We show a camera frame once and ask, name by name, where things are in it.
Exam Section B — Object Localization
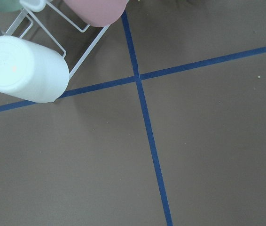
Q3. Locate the mint green cup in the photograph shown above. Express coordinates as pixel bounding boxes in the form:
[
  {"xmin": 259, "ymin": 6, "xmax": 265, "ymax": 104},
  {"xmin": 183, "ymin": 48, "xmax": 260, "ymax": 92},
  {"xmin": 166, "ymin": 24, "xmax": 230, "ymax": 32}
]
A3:
[{"xmin": 0, "ymin": 0, "xmax": 23, "ymax": 12}]

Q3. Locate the white cup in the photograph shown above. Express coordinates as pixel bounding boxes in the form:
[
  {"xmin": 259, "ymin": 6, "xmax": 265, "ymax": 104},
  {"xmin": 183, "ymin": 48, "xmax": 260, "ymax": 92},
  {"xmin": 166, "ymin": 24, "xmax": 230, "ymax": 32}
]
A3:
[{"xmin": 0, "ymin": 36, "xmax": 69, "ymax": 103}]

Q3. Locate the pink cup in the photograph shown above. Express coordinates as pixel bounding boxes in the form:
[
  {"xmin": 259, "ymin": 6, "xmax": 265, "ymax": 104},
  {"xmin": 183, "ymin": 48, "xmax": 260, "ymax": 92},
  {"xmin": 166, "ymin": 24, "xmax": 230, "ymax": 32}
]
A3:
[{"xmin": 64, "ymin": 0, "xmax": 129, "ymax": 27}]

